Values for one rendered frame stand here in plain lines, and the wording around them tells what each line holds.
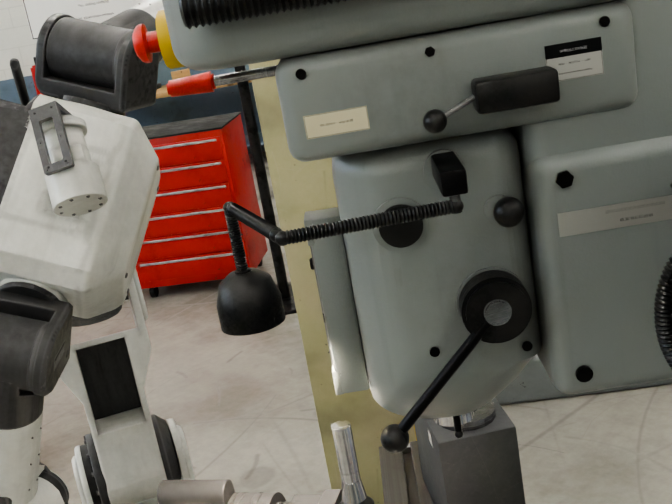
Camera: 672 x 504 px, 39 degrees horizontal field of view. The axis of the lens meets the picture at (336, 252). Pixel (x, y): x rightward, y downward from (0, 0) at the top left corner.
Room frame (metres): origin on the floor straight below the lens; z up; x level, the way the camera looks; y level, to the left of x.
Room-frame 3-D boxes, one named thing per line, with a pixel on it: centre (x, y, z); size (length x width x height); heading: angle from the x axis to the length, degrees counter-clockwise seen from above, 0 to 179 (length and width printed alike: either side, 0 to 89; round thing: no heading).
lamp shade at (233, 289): (0.98, 0.10, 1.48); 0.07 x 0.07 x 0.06
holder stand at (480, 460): (1.35, -0.15, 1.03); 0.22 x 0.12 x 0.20; 5
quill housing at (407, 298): (1.00, -0.11, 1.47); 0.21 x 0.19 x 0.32; 177
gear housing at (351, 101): (0.99, -0.14, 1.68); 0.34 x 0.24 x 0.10; 87
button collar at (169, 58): (1.01, 0.13, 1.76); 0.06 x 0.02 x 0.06; 177
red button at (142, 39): (1.01, 0.15, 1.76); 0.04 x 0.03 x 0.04; 177
